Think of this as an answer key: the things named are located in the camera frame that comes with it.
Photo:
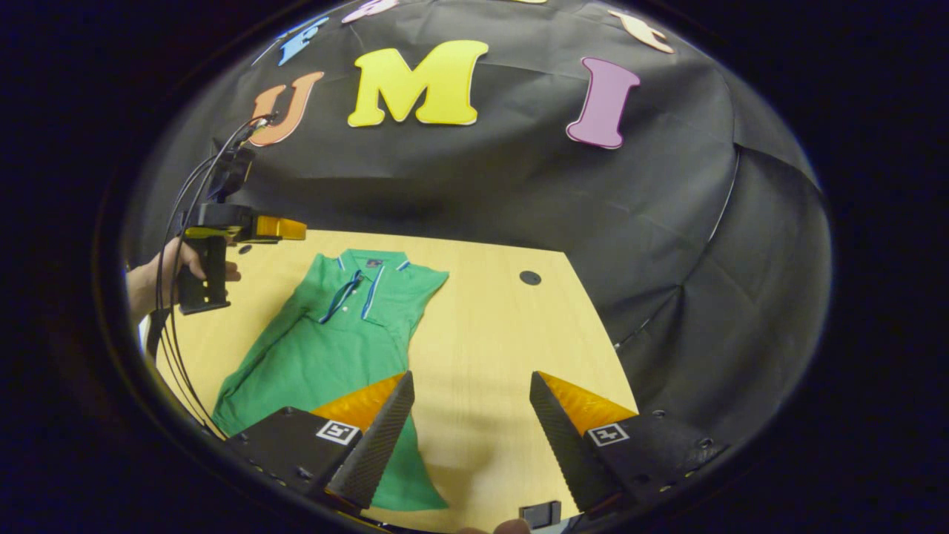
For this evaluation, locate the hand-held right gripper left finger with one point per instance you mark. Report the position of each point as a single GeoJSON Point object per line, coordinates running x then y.
{"type": "Point", "coordinates": [374, 452]}

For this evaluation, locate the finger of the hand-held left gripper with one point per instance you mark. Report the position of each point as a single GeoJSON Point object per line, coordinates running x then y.
{"type": "Point", "coordinates": [278, 228]}

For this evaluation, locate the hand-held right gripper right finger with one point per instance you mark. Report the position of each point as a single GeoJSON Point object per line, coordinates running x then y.
{"type": "Point", "coordinates": [563, 452]}

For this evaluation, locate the green T-shirt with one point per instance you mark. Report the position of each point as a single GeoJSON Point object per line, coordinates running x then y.
{"type": "Point", "coordinates": [334, 356]}

